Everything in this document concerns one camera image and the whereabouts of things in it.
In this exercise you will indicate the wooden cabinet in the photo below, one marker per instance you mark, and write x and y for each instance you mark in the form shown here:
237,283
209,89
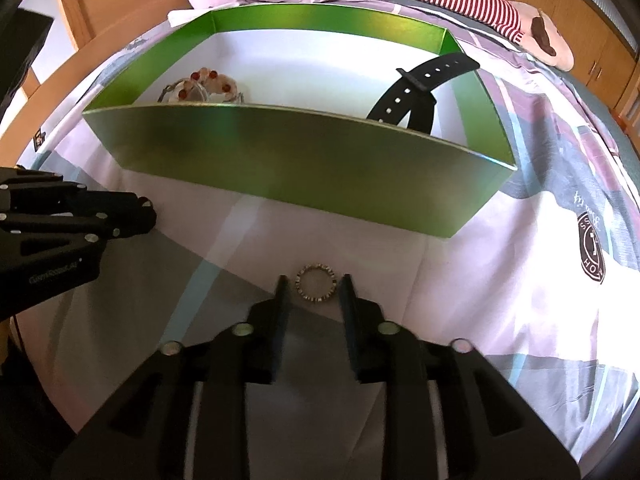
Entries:
575,5

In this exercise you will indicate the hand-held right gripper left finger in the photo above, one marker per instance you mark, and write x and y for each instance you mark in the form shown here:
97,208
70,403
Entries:
280,320

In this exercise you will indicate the printed patchwork bedsheet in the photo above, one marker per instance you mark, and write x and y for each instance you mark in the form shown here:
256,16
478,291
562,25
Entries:
525,285

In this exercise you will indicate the wall socket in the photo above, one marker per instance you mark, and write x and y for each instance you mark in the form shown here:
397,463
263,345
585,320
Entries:
38,139

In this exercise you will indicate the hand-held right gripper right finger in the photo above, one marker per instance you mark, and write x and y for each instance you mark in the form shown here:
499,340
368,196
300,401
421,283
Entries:
350,320

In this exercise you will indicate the dark flat object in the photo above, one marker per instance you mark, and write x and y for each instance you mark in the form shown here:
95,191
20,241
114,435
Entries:
20,55

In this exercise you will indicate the green cardboard box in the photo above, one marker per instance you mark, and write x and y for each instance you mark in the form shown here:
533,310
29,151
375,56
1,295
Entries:
300,160

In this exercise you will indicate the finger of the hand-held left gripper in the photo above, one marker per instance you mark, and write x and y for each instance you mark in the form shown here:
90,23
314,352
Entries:
110,227
100,202

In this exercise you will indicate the black wrist watch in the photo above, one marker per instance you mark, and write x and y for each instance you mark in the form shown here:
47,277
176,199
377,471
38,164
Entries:
400,100

